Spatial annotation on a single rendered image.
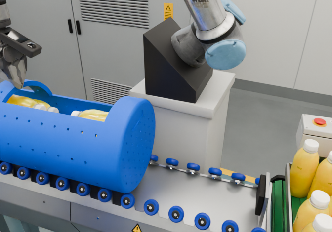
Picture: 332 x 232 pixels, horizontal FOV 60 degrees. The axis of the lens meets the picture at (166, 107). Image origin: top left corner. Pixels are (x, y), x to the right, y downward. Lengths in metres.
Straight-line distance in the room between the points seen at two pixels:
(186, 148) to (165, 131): 0.10
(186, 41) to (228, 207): 0.55
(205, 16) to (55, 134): 0.51
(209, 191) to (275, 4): 2.60
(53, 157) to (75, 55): 2.08
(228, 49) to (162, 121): 0.39
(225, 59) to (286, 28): 2.53
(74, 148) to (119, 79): 1.90
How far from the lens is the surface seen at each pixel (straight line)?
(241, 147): 2.71
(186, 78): 0.96
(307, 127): 1.05
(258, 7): 3.34
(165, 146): 1.13
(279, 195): 1.06
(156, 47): 0.95
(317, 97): 3.60
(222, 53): 0.83
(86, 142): 0.79
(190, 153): 1.10
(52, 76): 3.23
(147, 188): 0.98
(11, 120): 0.93
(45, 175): 1.02
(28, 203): 1.13
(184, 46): 1.00
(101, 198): 0.93
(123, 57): 2.54
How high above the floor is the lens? 1.63
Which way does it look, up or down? 31 degrees down
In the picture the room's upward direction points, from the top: straight up
